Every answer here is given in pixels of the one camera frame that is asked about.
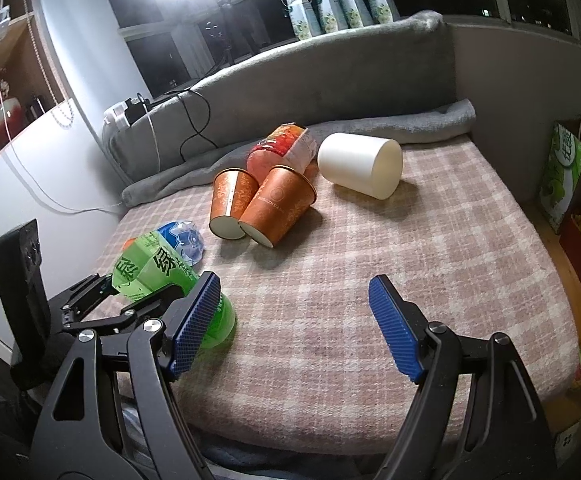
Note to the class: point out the green paper bag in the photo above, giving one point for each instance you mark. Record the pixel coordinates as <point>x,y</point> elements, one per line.
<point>563,180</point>

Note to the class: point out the grey padded headboard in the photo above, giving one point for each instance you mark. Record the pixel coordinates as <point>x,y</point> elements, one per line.
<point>320,75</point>

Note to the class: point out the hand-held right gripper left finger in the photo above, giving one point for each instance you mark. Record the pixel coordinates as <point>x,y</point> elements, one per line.
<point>193,327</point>

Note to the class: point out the white cup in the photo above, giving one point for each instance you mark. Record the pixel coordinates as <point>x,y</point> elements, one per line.
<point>360,165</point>

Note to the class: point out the red printed paper cup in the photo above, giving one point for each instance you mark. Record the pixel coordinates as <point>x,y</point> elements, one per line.
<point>295,145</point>

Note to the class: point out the black power adapter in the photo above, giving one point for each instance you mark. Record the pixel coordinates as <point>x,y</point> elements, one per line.
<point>138,107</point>

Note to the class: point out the black tripod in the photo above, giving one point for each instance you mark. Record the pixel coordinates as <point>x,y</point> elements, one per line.
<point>228,25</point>

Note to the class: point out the white power strip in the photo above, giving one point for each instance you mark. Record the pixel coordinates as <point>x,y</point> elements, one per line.
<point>115,115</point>

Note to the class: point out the red round container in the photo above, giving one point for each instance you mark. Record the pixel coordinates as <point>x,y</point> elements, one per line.
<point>260,162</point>

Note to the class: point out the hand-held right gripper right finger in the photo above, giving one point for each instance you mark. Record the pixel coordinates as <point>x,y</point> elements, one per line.
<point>395,330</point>

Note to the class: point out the blue label water bottle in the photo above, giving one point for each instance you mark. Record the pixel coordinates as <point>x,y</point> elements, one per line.
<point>183,240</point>

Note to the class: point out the pink plaid blanket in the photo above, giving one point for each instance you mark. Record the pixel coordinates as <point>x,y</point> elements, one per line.
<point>345,260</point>

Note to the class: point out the orange patterned paper cup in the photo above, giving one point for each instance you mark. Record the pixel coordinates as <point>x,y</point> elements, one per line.
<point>230,202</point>
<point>278,205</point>

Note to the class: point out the white charger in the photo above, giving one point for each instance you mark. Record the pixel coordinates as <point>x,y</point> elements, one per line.
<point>1,22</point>

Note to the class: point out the wooden shelf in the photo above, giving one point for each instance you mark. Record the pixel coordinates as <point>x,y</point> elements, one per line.
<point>20,55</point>

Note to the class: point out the grey fleece blanket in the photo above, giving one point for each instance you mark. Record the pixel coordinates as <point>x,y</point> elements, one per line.
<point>410,122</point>

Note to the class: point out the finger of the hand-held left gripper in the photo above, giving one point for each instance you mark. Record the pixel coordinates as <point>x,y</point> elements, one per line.
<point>83,292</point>
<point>140,310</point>

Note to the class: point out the green plastic bottle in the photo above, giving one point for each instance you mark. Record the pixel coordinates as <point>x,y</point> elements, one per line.
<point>145,265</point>

